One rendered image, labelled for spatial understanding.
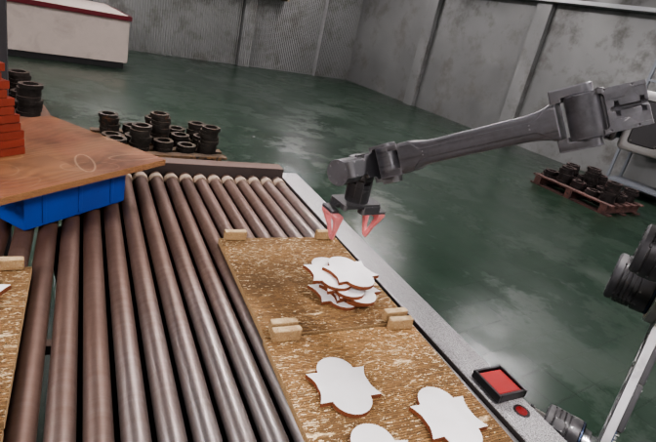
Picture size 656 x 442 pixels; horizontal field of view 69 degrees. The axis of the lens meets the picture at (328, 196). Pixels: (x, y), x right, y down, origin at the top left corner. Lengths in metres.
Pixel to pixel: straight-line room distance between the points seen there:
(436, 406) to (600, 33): 8.88
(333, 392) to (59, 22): 8.48
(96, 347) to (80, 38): 8.29
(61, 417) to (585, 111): 0.93
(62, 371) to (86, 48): 8.36
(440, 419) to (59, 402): 0.61
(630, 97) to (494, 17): 9.92
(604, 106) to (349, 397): 0.64
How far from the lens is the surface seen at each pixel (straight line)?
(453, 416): 0.94
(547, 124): 0.91
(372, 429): 0.85
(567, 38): 9.82
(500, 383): 1.09
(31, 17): 9.01
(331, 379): 0.91
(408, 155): 1.00
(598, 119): 0.91
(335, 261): 1.17
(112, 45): 9.17
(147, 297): 1.09
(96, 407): 0.87
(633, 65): 9.21
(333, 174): 1.03
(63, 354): 0.96
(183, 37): 11.96
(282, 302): 1.09
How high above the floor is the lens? 1.53
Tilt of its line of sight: 20 degrees down
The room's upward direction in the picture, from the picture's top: 13 degrees clockwise
